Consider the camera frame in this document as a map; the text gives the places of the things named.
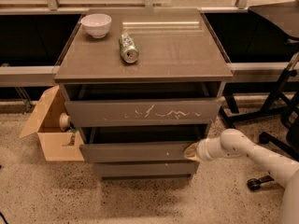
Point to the grey drawer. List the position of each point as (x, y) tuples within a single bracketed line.
[(145, 169), (143, 112), (141, 143)]

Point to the grey bottom drawer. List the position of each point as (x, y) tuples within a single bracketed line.
[(145, 169)]

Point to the black office chair base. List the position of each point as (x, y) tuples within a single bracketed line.
[(290, 119)]

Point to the white ceramic bowl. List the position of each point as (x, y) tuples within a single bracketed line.
[(96, 25)]

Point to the grey drawer cabinet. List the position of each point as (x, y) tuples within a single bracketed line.
[(178, 59)]

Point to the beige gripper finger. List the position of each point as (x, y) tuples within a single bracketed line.
[(190, 153)]

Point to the open cardboard box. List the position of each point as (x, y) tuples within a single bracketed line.
[(44, 121)]

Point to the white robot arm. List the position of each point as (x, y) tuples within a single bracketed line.
[(233, 143)]

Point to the grey top drawer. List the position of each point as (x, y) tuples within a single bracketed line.
[(143, 112)]

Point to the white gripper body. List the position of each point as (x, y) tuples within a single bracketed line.
[(202, 150)]

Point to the green soda can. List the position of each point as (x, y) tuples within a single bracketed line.
[(128, 49)]

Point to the beige round object in box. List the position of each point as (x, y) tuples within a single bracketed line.
[(64, 122)]

